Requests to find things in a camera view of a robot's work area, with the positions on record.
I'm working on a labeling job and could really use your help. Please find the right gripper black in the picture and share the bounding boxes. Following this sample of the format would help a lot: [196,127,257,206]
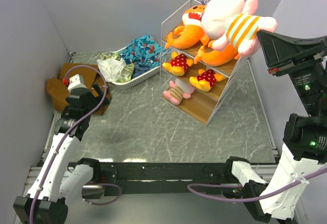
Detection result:
[255,25,327,112]

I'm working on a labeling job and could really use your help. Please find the pink frog plush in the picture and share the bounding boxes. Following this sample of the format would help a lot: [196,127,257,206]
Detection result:
[163,78,195,105]
[201,0,277,57]

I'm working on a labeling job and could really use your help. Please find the yellow frog plush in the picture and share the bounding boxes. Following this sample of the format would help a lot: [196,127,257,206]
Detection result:
[189,69,227,92]
[162,52,194,76]

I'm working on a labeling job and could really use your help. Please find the large orange shark plush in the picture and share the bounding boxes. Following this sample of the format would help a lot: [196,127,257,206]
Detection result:
[165,2,209,50]

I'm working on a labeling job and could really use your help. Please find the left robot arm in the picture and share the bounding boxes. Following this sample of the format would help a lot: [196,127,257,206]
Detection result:
[13,82,111,223]

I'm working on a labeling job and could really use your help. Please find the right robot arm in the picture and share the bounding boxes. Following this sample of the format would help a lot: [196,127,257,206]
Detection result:
[223,30,326,223]

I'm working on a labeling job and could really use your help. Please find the brown garment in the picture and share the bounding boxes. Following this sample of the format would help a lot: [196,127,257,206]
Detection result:
[45,63,111,119]

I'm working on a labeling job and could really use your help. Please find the white laundry basket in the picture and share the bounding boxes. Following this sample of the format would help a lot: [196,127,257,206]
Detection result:
[109,45,171,90]

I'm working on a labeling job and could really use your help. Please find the white green cloth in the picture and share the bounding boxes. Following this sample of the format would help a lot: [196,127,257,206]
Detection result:
[97,52,135,83]

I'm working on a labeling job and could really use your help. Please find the blue patterned cloth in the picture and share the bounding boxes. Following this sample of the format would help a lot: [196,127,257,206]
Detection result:
[119,35,164,79]

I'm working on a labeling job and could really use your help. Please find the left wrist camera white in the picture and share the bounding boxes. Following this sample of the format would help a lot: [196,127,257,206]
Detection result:
[63,74,86,92]

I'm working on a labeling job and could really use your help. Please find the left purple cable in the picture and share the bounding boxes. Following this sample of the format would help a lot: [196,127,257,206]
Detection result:
[29,64,108,224]

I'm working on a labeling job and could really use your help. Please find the white wire wooden shelf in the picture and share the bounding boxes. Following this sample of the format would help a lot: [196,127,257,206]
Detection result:
[161,0,248,125]

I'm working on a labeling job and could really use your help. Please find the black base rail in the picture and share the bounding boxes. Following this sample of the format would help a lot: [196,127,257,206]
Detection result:
[91,160,238,194]

